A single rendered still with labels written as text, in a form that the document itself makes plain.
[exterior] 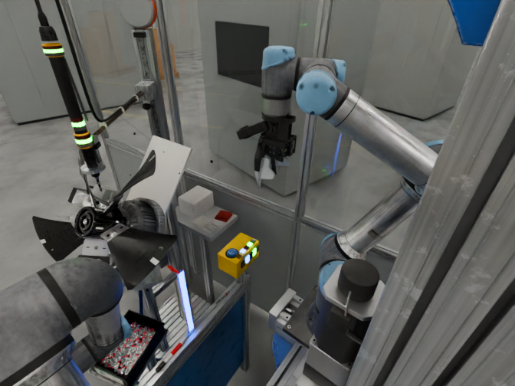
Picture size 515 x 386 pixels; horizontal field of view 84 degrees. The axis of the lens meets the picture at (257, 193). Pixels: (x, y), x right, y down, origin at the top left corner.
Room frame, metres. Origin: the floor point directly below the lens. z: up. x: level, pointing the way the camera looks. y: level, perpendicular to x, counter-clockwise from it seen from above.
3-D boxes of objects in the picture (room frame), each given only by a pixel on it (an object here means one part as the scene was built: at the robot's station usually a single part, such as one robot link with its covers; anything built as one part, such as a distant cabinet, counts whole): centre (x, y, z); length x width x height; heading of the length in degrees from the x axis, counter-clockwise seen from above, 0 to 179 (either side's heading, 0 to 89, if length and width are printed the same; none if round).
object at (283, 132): (0.73, -0.05, 1.62); 0.09 x 0.08 x 0.12; 57
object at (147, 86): (1.44, 0.55, 1.54); 0.10 x 0.07 x 0.08; 2
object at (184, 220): (1.34, 0.33, 0.85); 0.36 x 0.24 x 0.03; 57
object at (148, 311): (0.98, 0.59, 0.46); 0.09 x 0.04 x 0.91; 57
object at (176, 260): (1.17, 0.46, 0.58); 0.09 x 0.04 x 1.15; 57
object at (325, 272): (0.57, -0.25, 1.20); 0.13 x 0.12 x 0.14; 168
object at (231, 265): (0.87, 0.07, 1.02); 0.16 x 0.10 x 0.11; 147
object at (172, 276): (1.08, 0.53, 0.56); 0.19 x 0.04 x 0.04; 147
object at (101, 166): (0.83, 0.54, 1.50); 0.09 x 0.07 x 0.10; 2
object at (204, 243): (1.34, 0.33, 0.42); 0.04 x 0.04 x 0.83; 57
